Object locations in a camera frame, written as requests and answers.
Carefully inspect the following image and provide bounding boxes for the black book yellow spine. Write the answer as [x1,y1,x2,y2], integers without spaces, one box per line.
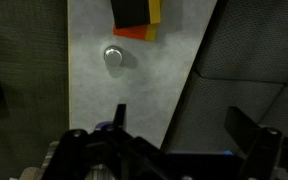
[110,0,163,30]

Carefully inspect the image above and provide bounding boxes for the round silver container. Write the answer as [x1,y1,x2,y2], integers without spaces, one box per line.
[103,45,124,68]

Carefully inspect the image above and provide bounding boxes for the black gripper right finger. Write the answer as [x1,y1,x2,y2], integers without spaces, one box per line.
[223,106,288,180]

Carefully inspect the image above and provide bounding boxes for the round silver lid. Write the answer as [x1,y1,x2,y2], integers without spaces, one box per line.
[103,45,123,63]

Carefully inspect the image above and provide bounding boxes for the dark grey patterned sofa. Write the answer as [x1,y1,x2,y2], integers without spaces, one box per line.
[160,0,288,155]

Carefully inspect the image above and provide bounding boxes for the orange book yellow spine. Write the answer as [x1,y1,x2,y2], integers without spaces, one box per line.
[113,23,160,42]

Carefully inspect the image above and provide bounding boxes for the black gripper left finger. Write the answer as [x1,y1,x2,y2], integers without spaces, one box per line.
[42,103,172,180]

